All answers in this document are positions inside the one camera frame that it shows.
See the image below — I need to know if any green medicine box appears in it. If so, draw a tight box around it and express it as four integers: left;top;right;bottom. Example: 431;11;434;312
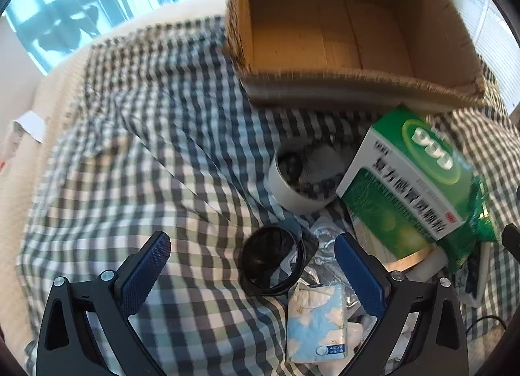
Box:
335;105;476;271

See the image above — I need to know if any clear plastic wrapper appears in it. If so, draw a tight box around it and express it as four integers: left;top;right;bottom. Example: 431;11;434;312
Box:
301;216;366;307

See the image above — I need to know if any checked blanket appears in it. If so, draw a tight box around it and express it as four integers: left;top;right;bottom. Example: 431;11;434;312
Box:
16;15;520;376

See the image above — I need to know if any blue floral tissue pack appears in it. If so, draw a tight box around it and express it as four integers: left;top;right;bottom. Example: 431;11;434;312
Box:
286;282;354;364

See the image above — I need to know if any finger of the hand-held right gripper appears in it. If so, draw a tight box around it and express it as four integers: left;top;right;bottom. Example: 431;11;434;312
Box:
502;225;520;265

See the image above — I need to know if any green plastic packet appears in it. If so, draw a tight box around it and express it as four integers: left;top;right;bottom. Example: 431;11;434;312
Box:
436;175;500;275

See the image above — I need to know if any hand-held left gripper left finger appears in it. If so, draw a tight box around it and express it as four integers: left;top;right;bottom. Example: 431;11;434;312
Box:
36;231;171;376

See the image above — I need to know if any white tape roll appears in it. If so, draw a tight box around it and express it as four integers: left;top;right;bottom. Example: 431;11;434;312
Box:
268;144;346;214

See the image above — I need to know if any black cable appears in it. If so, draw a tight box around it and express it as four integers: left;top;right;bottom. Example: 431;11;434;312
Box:
463;314;508;338

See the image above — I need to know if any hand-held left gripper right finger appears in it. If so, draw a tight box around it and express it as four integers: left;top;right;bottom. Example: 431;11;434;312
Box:
334;233;470;376

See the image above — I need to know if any cardboard box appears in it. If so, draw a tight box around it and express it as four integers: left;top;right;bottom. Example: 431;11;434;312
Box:
223;0;486;111

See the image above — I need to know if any white wardrobe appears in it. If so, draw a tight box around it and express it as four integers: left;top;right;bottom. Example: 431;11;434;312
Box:
445;0;520;115

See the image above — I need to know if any white paper sheet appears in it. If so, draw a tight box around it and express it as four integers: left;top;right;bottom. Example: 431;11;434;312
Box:
13;111;46;144

